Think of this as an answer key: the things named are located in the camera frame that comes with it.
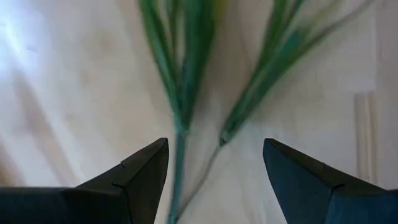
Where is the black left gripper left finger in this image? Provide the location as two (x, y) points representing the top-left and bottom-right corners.
(0, 138), (170, 224)

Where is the red artificial flower spray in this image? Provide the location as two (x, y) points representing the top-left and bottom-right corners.
(175, 0), (377, 223)

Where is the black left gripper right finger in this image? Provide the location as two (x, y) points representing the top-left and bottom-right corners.
(262, 138), (398, 224)

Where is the green artificial plant stem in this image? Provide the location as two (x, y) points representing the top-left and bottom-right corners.
(137, 0), (220, 224)

